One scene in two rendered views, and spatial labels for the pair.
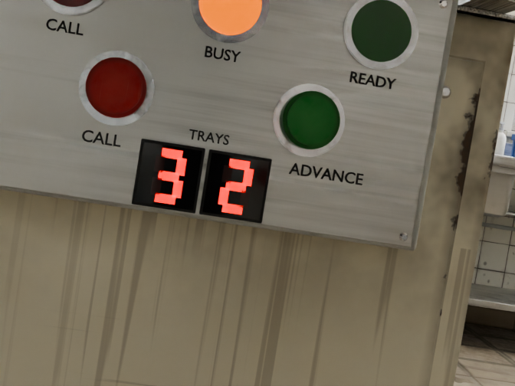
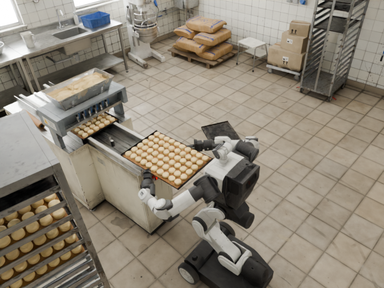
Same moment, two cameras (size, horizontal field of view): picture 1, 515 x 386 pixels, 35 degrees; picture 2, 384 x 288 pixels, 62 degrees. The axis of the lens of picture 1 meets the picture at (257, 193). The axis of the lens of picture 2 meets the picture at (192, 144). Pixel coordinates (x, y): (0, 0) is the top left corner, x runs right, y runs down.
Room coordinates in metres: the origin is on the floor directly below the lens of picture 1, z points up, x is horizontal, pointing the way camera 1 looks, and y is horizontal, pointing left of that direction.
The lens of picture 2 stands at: (-1.24, 1.04, 2.58)
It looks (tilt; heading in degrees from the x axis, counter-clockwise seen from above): 39 degrees down; 320
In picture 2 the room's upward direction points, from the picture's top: 3 degrees counter-clockwise
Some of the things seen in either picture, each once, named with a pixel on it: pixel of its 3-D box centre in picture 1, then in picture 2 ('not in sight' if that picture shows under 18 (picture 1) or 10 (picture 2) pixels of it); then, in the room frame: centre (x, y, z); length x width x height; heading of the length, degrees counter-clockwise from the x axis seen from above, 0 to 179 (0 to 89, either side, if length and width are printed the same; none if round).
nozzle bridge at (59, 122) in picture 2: not in sight; (87, 113); (1.30, 0.14, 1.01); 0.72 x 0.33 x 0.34; 97
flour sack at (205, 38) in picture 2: not in sight; (213, 35); (2.88, -3.13, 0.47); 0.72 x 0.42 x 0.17; 98
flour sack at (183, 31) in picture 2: not in sight; (193, 28); (3.42, -3.13, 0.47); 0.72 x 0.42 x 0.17; 93
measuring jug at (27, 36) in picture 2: not in sight; (29, 39); (3.80, -0.24, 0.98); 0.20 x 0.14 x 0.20; 43
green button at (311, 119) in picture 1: (309, 120); not in sight; (0.43, -0.02, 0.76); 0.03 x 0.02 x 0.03; 97
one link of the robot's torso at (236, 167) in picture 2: not in sight; (230, 180); (-0.28, -0.08, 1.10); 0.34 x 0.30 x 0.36; 98
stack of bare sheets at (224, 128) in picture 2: not in sight; (222, 136); (1.04, -1.43, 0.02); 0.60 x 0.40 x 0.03; 155
